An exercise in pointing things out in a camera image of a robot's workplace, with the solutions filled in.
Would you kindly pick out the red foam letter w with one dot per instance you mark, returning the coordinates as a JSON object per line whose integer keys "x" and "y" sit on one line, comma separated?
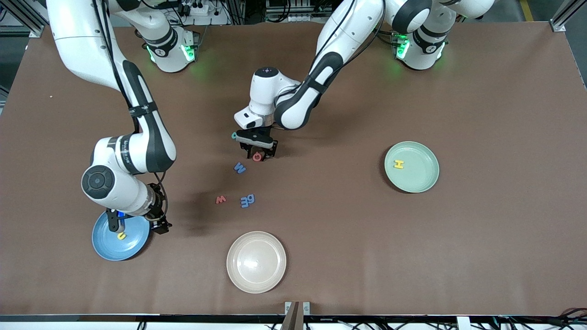
{"x": 221, "y": 200}

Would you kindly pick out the blue foam letter M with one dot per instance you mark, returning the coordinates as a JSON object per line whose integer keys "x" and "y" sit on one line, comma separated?
{"x": 239, "y": 168}

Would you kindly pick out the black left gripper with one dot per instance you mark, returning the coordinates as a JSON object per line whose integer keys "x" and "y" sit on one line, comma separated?
{"x": 268, "y": 147}

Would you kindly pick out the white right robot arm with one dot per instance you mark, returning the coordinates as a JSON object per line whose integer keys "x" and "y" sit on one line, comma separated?
{"x": 119, "y": 183}

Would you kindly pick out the red foam letter Q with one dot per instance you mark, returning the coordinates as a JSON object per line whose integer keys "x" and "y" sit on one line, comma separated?
{"x": 257, "y": 161}

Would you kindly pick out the black arm base connector plug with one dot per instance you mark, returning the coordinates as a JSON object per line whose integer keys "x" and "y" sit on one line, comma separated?
{"x": 395, "y": 41}
{"x": 196, "y": 43}

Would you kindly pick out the long white power strip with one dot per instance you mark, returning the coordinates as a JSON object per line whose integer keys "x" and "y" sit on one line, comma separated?
{"x": 298, "y": 18}

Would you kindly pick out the blue plate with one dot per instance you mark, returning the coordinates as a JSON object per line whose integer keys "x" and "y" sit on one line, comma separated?
{"x": 133, "y": 246}

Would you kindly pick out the blue foam letter e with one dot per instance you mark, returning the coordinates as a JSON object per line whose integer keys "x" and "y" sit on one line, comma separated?
{"x": 244, "y": 202}

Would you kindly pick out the yellow foam letter H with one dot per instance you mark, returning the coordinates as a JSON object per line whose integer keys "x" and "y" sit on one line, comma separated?
{"x": 399, "y": 164}

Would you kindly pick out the beige plate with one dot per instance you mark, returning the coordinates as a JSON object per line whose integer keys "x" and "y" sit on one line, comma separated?
{"x": 256, "y": 262}

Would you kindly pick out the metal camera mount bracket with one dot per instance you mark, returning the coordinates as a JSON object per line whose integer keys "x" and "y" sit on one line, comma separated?
{"x": 293, "y": 318}

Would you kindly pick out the brown table cover sheet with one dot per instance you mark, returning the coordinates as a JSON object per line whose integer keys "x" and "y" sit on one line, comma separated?
{"x": 321, "y": 229}

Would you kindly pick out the green plate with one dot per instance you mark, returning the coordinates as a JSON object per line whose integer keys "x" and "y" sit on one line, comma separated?
{"x": 417, "y": 176}

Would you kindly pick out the aluminium frame profile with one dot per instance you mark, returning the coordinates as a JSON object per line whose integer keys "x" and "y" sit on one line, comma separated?
{"x": 34, "y": 28}
{"x": 562, "y": 20}

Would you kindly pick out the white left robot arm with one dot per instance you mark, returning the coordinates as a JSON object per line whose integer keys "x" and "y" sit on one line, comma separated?
{"x": 266, "y": 98}

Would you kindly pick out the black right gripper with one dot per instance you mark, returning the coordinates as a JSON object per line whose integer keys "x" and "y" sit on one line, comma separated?
{"x": 157, "y": 211}

